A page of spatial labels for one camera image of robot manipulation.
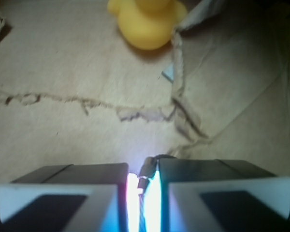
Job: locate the brown paper bag tray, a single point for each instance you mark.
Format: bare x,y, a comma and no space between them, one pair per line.
72,91

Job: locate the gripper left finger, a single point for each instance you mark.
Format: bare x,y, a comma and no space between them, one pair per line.
66,198

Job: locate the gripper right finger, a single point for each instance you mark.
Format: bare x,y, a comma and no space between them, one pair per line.
222,196

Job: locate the yellow rubber duck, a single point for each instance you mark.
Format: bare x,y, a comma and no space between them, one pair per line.
147,24

